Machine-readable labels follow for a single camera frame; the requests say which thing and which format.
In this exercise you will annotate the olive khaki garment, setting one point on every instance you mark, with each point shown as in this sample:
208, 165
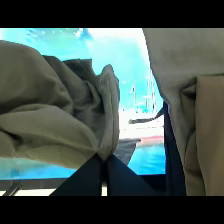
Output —
50, 116

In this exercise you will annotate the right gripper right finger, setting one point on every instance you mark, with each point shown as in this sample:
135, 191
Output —
125, 181

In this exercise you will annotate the silver frame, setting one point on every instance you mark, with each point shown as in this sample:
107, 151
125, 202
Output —
33, 192

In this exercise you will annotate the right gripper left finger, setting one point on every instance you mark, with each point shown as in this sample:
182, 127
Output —
85, 181

